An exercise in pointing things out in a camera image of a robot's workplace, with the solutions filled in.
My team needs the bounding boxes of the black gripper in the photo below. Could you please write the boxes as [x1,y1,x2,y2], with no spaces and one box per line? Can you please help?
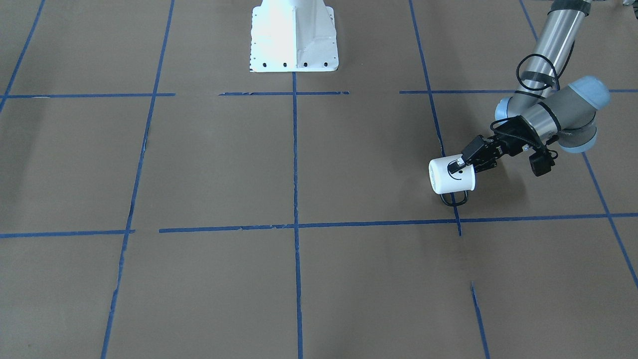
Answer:
[453,116,541,173]

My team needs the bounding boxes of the white mug with smiley face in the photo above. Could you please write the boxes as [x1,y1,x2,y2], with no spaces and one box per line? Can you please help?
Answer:
[428,155,477,207]

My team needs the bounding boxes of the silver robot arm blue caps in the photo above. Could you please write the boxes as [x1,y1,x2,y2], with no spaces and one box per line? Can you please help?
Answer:
[446,0,611,177]

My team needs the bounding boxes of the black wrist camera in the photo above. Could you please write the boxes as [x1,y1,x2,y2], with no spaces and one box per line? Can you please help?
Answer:
[529,150,555,177]

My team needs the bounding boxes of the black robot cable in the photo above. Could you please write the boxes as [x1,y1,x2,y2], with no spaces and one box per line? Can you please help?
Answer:
[516,40,576,93]

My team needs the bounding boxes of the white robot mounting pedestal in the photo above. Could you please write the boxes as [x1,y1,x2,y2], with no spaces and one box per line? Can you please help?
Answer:
[249,0,339,73]

